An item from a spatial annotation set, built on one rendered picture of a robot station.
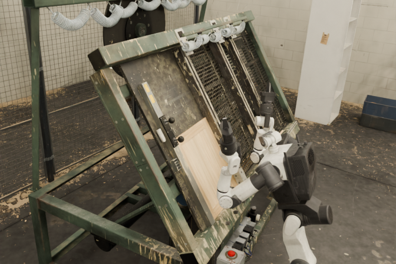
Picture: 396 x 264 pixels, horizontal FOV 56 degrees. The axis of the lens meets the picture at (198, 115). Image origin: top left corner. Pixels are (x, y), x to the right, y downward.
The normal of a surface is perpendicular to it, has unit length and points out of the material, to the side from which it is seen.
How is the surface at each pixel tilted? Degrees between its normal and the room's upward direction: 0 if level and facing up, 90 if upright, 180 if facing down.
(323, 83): 90
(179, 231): 90
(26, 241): 0
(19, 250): 0
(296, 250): 90
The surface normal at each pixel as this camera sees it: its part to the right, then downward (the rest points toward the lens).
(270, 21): -0.56, 0.29
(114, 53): 0.77, -0.31
